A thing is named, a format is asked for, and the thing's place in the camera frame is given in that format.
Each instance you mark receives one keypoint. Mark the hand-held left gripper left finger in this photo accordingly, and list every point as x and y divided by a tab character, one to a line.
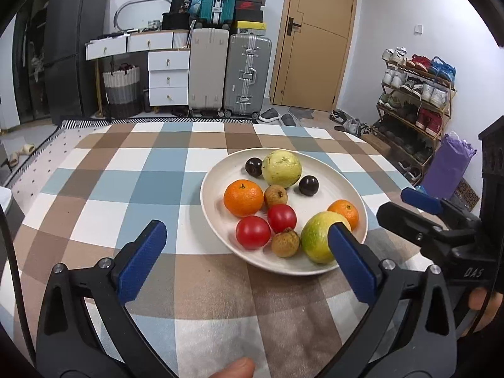
143	256

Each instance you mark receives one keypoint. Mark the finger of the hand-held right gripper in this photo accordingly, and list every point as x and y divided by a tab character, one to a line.
421	200
401	218

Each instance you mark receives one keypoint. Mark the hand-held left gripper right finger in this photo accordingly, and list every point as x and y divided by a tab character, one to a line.
350	260

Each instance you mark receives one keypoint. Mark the tan round longan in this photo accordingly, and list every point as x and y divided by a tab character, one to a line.
275	195
285	243

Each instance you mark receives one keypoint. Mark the small red tomato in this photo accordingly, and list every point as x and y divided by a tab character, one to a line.
282	217

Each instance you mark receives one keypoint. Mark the dark purple passion fruit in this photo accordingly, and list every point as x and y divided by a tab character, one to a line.
308	185
254	166

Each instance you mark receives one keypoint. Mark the cream round plate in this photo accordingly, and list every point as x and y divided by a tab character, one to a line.
220	204

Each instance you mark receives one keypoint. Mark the large red tomato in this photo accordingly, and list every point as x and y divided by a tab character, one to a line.
253	232

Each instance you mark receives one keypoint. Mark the orange mandarin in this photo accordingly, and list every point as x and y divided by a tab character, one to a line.
344	212
243	198

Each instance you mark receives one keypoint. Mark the pale yellow guava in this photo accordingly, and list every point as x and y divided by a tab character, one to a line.
281	167

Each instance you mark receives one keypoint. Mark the person's right forearm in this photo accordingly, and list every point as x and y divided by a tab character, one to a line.
478	356

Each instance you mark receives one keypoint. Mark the person's right hand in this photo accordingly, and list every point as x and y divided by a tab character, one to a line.
482	311

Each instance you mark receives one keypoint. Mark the person's left hand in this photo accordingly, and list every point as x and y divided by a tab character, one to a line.
234	368

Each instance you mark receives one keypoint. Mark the purple bag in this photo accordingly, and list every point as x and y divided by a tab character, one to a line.
447	169

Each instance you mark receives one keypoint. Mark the brown patterned doormat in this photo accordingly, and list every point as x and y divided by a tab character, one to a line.
467	192

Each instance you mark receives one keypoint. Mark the checkered tablecloth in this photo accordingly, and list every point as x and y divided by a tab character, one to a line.
118	189

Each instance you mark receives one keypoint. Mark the wooden shoe rack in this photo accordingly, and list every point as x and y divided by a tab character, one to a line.
447	124

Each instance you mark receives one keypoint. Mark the sneakers on floor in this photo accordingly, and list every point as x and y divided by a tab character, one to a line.
350	124

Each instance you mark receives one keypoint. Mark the group of assorted shoes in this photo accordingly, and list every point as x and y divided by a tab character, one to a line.
427	90

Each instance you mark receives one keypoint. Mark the white dotted rug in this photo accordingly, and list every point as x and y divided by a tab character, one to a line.
51	145

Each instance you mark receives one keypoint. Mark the grey slipper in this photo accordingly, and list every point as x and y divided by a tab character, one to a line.
290	119
269	115

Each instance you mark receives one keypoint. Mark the pair of beige slippers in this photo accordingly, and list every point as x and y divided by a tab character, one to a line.
21	155

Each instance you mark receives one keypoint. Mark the woven laundry basket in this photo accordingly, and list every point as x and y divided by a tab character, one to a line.
122	90

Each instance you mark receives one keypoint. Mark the wooden door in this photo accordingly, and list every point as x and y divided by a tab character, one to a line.
319	55

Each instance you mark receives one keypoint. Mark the white drawer cabinet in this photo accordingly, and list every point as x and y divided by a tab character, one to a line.
168	78

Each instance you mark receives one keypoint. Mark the beige suitcase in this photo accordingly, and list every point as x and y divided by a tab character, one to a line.
208	71

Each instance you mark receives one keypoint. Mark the silver suitcase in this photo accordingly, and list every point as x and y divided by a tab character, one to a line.
248	73

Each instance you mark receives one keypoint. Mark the white desk with drawers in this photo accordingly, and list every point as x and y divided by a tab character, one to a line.
130	43

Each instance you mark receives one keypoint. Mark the black refrigerator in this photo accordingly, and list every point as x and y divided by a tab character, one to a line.
75	47

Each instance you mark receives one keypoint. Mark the black storage bag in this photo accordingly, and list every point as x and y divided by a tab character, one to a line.
175	19

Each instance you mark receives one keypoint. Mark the black yellow box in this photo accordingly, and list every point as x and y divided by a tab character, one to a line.
250	28

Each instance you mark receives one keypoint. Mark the white curved tube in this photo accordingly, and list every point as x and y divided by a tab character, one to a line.
118	12

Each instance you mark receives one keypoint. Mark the blue plastic bag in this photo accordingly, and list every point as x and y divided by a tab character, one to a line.
195	4

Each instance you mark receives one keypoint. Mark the black red shoe box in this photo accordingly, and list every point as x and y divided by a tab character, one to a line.
250	0

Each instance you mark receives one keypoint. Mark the white wall switch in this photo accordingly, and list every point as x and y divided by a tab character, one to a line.
418	29

